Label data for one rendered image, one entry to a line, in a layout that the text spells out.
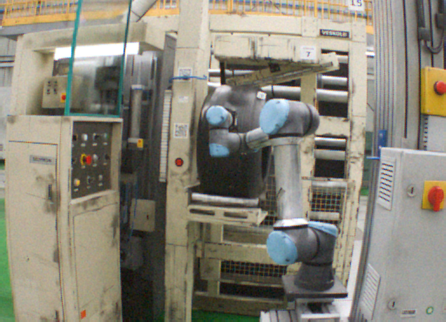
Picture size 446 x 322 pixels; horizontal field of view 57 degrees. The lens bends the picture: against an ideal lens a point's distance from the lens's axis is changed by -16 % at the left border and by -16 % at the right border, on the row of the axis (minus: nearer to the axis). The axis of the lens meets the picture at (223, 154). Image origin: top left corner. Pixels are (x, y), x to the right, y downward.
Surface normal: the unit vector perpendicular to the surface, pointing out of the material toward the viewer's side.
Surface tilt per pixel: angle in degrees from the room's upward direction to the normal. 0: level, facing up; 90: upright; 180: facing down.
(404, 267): 91
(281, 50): 90
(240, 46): 90
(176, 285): 90
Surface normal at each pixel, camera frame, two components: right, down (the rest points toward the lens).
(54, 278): -0.22, 0.04
